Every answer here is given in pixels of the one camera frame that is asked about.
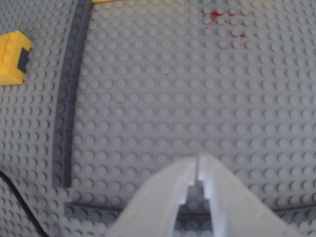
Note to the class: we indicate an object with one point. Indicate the dark grey brick strip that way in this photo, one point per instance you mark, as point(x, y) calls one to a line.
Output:
point(66, 111)

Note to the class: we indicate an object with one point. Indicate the yellow brick cube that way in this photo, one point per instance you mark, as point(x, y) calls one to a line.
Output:
point(103, 1)
point(10, 59)

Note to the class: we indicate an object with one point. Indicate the grey studded baseplate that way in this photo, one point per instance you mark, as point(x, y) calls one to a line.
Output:
point(172, 98)

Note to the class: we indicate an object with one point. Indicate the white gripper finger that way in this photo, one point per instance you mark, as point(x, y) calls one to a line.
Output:
point(153, 202)
point(237, 212)

